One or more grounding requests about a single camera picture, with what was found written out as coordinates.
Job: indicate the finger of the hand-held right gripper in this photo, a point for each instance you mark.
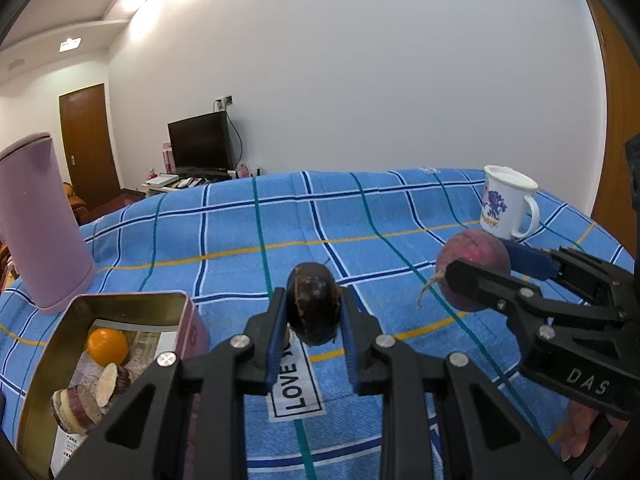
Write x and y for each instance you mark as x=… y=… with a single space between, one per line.
x=500 y=292
x=590 y=272

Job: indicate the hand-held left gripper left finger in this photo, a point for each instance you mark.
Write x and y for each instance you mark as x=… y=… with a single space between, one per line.
x=276 y=342

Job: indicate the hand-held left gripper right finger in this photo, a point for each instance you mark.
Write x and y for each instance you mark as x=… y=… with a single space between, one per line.
x=350 y=347

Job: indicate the red radish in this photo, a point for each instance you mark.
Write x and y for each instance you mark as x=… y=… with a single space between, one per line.
x=470 y=250

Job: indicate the dark purple passion fruit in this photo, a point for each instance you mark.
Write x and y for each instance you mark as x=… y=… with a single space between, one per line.
x=314 y=305

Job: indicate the rectangular metal tin box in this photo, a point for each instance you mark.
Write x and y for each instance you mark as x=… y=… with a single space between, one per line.
x=135 y=306

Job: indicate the large orange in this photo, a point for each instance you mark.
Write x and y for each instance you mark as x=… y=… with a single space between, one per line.
x=106 y=346

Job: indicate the cream-faced sweet potato slice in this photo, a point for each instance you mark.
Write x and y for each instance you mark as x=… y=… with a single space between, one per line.
x=111 y=385

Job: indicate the purple-skinned sweet potato slice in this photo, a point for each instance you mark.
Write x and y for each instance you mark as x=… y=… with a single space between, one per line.
x=75 y=410

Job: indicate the person's right hand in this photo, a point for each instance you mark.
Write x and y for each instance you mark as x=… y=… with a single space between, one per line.
x=575 y=430

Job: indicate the white printed mug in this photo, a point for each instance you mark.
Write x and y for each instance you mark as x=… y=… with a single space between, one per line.
x=500 y=195

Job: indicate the printed paper sheet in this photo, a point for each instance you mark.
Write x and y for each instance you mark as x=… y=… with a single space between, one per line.
x=150 y=342

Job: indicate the blue plaid tablecloth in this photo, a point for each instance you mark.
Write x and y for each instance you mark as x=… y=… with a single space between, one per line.
x=400 y=210

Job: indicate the white television stand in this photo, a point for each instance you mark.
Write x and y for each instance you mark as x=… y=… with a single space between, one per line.
x=200 y=182

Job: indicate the white flat box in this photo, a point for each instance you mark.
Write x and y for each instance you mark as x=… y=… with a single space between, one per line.
x=161 y=180

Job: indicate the pink carton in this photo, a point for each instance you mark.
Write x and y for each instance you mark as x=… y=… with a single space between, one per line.
x=168 y=157

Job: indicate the black television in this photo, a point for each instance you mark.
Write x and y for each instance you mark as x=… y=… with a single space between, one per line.
x=197 y=140

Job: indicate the brown leather sofa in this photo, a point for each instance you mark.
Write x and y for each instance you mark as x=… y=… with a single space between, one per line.
x=77 y=205

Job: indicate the pink electric kettle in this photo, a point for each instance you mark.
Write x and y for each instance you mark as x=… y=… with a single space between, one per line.
x=40 y=220

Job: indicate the brown wooden door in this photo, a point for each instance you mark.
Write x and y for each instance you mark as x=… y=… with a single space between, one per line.
x=87 y=150

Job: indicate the rectangular ceiling light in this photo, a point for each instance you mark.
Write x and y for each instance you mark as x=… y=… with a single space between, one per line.
x=70 y=44

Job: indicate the wooden door frame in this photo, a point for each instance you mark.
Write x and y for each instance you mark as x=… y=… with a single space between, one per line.
x=615 y=110

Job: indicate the wall power outlet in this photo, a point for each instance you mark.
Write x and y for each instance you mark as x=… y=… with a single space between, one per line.
x=224 y=101

